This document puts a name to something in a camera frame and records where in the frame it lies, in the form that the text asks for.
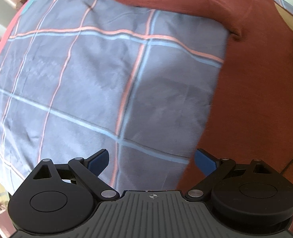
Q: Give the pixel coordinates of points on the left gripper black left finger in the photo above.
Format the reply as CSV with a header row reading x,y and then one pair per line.
x,y
56,198

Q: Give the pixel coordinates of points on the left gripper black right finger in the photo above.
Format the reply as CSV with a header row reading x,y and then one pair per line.
x,y
248,198

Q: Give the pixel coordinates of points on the maroon knit sweater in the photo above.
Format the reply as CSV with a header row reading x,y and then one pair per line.
x,y
251,115

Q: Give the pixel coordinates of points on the blue plaid bed sheet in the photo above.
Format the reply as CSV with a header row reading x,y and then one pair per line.
x,y
77,76

